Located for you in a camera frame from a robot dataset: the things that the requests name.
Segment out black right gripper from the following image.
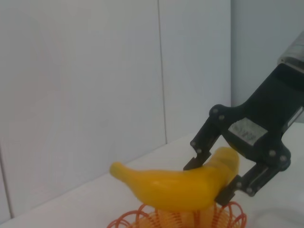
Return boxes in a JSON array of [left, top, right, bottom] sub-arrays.
[[183, 63, 304, 172]]

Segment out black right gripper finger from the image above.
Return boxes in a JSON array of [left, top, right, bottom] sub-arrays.
[[215, 161, 285, 206]]

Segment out yellow banana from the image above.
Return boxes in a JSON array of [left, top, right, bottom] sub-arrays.
[[109, 146, 240, 211]]

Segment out orange wire basket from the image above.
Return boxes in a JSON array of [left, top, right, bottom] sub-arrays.
[[107, 201, 247, 228]]

